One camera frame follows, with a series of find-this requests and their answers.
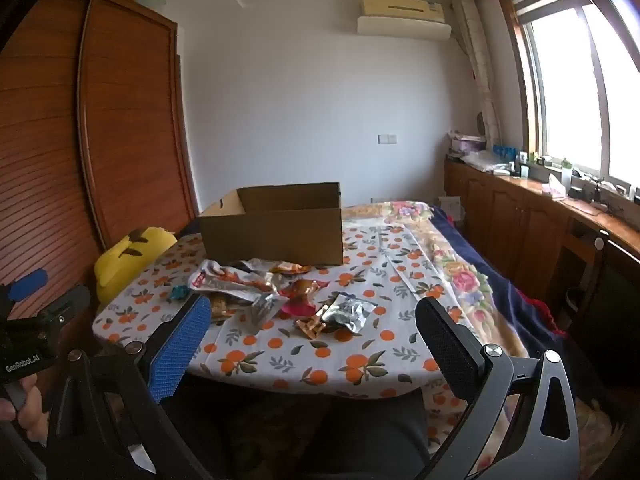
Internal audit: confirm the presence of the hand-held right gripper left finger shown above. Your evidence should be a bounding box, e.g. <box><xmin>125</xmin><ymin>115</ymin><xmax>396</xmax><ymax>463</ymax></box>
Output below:
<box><xmin>45</xmin><ymin>294</ymin><xmax>213</xmax><ymax>480</ymax></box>

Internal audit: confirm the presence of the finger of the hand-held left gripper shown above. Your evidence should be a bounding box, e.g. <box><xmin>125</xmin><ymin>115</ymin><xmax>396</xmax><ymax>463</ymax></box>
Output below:
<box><xmin>42</xmin><ymin>285</ymin><xmax>92</xmax><ymax>326</ymax></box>
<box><xmin>7</xmin><ymin>269</ymin><xmax>49</xmax><ymax>303</ymax></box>

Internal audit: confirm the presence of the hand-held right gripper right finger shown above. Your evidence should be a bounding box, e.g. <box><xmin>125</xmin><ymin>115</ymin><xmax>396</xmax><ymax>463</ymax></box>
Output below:
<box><xmin>415</xmin><ymin>296</ymin><xmax>581</xmax><ymax>480</ymax></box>

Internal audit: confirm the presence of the clear grain bar packet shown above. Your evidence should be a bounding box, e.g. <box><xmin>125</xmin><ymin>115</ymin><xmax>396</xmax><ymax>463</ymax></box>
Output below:
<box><xmin>209</xmin><ymin>294</ymin><xmax>246</xmax><ymax>323</ymax></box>

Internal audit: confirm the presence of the long white red snack packet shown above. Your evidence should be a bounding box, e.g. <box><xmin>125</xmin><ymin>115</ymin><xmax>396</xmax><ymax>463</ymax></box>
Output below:
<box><xmin>189</xmin><ymin>259</ymin><xmax>278</xmax><ymax>306</ymax></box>

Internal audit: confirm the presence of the silver foil snack packet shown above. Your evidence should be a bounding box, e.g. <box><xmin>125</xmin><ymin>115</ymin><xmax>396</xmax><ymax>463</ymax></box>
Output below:
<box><xmin>245</xmin><ymin>292</ymin><xmax>280</xmax><ymax>336</ymax></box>

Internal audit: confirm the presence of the silver printed snack packet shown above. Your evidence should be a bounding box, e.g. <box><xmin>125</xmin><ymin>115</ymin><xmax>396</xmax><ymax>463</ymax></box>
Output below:
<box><xmin>318</xmin><ymin>292</ymin><xmax>378</xmax><ymax>335</ymax></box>

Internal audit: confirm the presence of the brown cardboard box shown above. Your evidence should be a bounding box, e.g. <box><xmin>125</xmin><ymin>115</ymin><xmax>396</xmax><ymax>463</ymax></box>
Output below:
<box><xmin>197</xmin><ymin>182</ymin><xmax>344</xmax><ymax>267</ymax></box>

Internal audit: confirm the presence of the person's left hand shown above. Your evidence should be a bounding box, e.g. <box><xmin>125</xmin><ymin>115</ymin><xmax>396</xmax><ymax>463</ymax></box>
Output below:
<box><xmin>0</xmin><ymin>374</ymin><xmax>48</xmax><ymax>447</ymax></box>

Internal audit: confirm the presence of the orange print tablecloth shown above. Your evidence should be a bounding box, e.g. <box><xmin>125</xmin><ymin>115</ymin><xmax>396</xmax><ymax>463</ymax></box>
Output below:
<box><xmin>91</xmin><ymin>220</ymin><xmax>531</xmax><ymax>453</ymax></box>

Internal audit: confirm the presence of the yellow plush toy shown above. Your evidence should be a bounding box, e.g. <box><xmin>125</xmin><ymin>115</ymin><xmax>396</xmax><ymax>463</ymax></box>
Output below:
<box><xmin>94</xmin><ymin>226</ymin><xmax>178</xmax><ymax>306</ymax></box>

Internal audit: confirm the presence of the floral blanket navy edge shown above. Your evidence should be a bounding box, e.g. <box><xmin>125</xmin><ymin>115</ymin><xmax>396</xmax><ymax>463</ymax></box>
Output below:
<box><xmin>342</xmin><ymin>201</ymin><xmax>568</xmax><ymax>361</ymax></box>

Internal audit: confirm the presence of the pink snack packet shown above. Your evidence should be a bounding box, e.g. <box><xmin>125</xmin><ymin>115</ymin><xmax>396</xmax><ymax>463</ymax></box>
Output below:
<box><xmin>277</xmin><ymin>277</ymin><xmax>321</xmax><ymax>317</ymax></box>

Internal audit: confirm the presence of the small orange brown wrapper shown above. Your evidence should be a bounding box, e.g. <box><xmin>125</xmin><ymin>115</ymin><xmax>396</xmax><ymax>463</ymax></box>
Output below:
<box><xmin>295</xmin><ymin>316</ymin><xmax>326</xmax><ymax>337</ymax></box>

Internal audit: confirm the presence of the long wooden cabinet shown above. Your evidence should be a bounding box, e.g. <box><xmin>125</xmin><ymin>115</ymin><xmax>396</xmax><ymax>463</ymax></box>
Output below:
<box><xmin>444</xmin><ymin>157</ymin><xmax>640</xmax><ymax>361</ymax></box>

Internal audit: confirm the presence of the wooden slatted wardrobe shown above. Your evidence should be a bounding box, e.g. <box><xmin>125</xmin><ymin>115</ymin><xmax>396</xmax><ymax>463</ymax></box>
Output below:
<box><xmin>0</xmin><ymin>0</ymin><xmax>201</xmax><ymax>361</ymax></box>

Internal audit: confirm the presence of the white plastic bag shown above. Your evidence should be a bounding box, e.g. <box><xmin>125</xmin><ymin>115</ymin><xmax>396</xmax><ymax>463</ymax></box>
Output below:
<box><xmin>460</xmin><ymin>152</ymin><xmax>512</xmax><ymax>177</ymax></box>

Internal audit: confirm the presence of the pile of small boxes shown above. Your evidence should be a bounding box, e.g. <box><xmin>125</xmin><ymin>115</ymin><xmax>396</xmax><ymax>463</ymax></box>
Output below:
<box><xmin>447</xmin><ymin>130</ymin><xmax>488</xmax><ymax>161</ymax></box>

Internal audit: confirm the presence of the pale patterned curtain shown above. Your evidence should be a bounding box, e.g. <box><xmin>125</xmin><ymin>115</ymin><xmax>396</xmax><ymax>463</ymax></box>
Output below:
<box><xmin>452</xmin><ymin>0</ymin><xmax>501</xmax><ymax>141</ymax></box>

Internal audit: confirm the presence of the wooden frame window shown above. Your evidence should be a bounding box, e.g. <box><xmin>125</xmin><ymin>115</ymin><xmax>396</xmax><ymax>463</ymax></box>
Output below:
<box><xmin>495</xmin><ymin>0</ymin><xmax>640</xmax><ymax>191</ymax></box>

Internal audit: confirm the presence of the wall air conditioner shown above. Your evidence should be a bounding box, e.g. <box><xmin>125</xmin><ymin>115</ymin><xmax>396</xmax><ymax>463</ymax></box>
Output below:
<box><xmin>356</xmin><ymin>0</ymin><xmax>452</xmax><ymax>41</ymax></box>

